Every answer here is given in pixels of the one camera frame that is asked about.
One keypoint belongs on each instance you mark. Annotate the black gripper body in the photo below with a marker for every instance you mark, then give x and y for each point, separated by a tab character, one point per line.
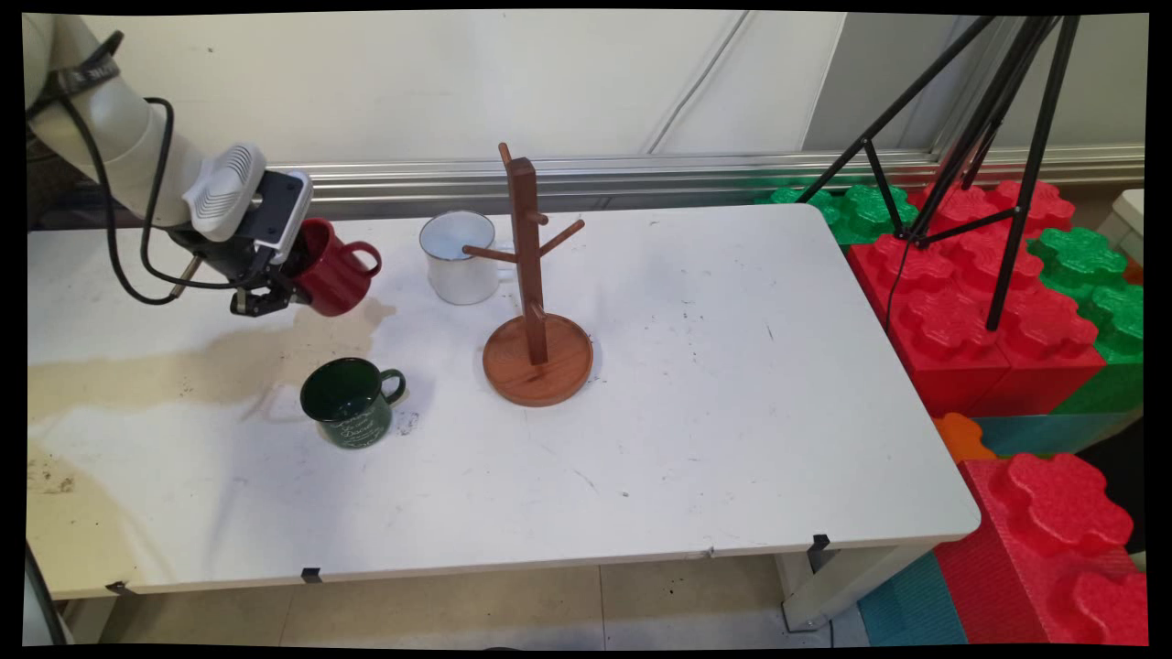
229	261

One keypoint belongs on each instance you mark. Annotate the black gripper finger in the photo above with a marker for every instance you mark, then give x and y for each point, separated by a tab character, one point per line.
270	300

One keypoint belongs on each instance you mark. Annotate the red enamel mug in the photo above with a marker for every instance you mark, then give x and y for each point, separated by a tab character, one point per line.
334	270

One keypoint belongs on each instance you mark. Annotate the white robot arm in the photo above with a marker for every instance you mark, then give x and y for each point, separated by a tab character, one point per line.
119	137

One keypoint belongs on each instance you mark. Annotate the dark green mug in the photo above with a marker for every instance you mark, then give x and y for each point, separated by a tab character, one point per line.
352	407

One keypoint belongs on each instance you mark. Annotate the white enamel mug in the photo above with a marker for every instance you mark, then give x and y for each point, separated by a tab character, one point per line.
458	265

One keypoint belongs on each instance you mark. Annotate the brown wooden mug tree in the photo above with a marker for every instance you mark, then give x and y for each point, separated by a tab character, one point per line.
529	275

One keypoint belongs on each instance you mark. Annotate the black table edge clip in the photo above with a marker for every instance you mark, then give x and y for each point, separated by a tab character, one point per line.
312	575
118	587
819	544

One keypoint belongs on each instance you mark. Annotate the green foam building block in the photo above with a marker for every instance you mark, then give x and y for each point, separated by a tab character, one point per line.
870	212
1108	311

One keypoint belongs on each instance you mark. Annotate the white table leg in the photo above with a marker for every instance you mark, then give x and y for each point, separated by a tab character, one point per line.
842	581

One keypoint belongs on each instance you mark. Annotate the red foam building block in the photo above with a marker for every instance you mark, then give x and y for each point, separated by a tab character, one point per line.
971	348
1053	513

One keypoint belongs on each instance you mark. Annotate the orange foam building block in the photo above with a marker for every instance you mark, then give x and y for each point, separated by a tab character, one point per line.
961	437

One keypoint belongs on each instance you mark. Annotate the black tripod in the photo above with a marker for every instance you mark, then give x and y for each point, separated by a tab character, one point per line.
1014	229

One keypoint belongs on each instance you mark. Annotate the teal foam building block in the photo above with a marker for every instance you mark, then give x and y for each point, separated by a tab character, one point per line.
1044	432

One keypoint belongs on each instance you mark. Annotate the white box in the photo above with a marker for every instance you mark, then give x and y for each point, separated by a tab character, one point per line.
1128	220

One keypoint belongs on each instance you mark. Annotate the white vented wrist camera module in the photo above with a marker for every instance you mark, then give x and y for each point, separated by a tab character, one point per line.
233	197

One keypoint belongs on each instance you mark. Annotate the aluminium wall rail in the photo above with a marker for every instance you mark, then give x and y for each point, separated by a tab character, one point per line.
641	178

